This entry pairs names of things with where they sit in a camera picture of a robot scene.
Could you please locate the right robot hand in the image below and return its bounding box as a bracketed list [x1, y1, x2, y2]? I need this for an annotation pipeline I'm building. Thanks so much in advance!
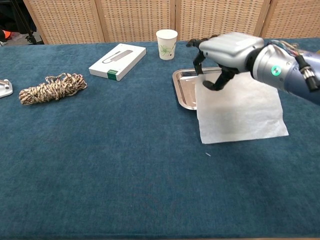
[186, 31, 265, 92]

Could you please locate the white cloth sheet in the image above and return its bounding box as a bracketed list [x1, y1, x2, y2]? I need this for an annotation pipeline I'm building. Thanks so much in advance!
[195, 72, 290, 145]

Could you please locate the stainless steel tray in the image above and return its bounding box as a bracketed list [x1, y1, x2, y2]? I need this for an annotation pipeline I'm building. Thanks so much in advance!
[172, 66, 226, 111]

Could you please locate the white paper cup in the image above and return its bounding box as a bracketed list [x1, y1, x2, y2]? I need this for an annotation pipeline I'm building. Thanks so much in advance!
[155, 29, 179, 61]

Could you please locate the wooden rattan folding screen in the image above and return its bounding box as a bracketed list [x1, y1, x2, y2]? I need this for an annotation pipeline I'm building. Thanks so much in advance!
[22, 0, 320, 45]

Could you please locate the white box with hub print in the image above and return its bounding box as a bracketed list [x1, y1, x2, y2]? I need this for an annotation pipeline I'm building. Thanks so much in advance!
[88, 43, 147, 82]

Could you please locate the blue felt table cover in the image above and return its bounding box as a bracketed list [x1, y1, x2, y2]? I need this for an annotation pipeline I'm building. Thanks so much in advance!
[0, 37, 320, 240]

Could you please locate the black tripod stand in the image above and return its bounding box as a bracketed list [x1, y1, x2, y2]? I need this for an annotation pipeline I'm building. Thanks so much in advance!
[11, 0, 45, 45]

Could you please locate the orange and black object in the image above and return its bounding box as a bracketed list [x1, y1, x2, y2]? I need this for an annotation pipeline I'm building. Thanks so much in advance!
[0, 29, 12, 45]

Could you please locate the beige braided rope bundle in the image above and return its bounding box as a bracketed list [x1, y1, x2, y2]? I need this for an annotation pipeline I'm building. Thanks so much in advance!
[18, 72, 88, 106]

